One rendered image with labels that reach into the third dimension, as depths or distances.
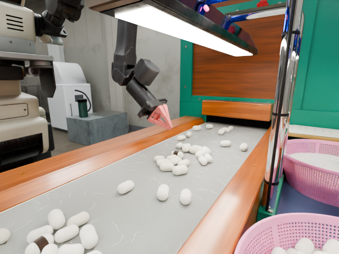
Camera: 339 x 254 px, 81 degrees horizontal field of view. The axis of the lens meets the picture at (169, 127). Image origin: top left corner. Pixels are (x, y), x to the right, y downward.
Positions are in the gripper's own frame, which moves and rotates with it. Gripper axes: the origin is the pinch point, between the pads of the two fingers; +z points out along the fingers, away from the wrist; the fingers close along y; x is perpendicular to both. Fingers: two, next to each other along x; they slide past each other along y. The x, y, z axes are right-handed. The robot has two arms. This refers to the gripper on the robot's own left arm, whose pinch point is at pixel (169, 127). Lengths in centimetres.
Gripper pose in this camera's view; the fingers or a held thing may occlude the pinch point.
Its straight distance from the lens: 62.8
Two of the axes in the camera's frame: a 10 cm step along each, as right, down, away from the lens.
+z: 6.3, 7.3, -2.4
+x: -5.4, 6.4, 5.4
